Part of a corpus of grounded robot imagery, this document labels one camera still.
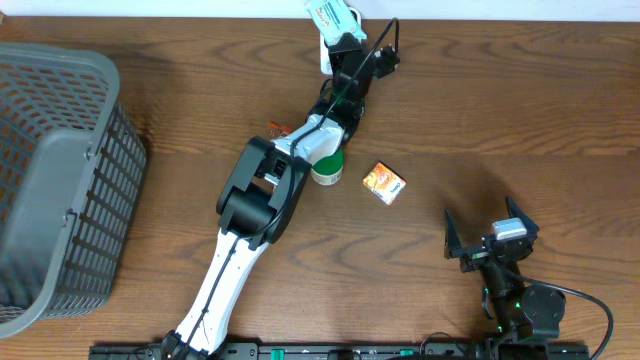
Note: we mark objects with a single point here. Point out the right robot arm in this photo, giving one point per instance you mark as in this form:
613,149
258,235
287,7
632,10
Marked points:
528,315

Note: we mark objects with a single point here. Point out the red Top chocolate bar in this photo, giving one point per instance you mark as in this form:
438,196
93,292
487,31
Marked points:
278,131

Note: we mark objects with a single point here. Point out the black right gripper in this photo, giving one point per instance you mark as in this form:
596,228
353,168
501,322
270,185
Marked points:
474,255

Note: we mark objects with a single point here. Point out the teal wet wipes pack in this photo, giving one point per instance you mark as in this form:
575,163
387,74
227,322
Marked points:
334,18

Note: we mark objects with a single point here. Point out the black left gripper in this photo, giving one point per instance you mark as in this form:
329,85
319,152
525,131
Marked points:
345,52

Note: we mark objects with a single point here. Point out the grey plastic basket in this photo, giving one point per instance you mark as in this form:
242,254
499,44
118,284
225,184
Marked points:
72,169

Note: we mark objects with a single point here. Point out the orange tissue pack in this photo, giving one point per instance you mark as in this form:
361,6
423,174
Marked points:
384,183

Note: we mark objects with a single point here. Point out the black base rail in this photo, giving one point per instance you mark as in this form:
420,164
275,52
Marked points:
432,350

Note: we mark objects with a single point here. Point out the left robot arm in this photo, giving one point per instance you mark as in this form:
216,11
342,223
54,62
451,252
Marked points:
261,194

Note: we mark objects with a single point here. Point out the green lid jar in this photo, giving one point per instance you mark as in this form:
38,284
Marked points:
328,170

